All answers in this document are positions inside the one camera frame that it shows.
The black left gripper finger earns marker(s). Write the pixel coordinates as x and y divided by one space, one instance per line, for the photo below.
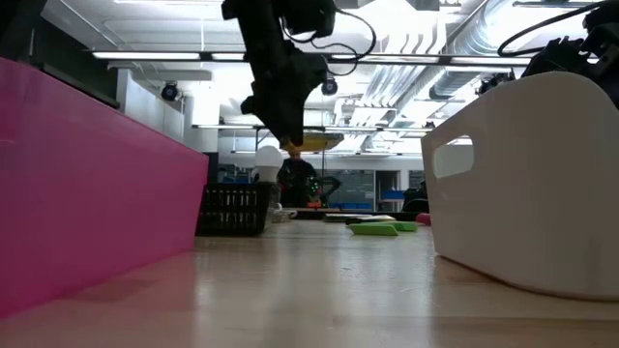
295 121
274 121

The yellow tube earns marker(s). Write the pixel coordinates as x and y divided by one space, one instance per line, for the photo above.
319 141

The black slotted plastic basket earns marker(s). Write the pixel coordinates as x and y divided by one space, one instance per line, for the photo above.
234 210

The white plastic bin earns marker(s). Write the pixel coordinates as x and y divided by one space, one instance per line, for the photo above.
522 217

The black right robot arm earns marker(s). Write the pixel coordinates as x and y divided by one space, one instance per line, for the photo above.
607 43

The black background robot arm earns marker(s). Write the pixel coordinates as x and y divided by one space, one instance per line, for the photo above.
329 186

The white light bulb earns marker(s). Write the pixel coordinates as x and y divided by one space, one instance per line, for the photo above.
268 162

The black ceiling spotlight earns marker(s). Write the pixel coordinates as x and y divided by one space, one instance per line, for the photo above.
169 92
495 82
329 87

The person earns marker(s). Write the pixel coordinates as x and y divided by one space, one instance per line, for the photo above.
296 179

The blue storage bin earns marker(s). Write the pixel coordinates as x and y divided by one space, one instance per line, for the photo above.
358 205
392 194

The fluorescent ceiling light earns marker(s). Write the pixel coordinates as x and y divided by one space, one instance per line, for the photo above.
145 55

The black office chair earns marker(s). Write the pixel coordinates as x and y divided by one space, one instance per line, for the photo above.
416 200

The pink plastic tray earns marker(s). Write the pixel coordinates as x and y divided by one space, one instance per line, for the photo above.
97 193

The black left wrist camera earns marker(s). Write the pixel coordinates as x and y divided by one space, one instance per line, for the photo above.
309 17

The black metal table frame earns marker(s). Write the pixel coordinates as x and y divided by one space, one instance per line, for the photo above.
309 215

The silver ventilation duct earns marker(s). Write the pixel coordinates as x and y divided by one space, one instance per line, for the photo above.
464 43

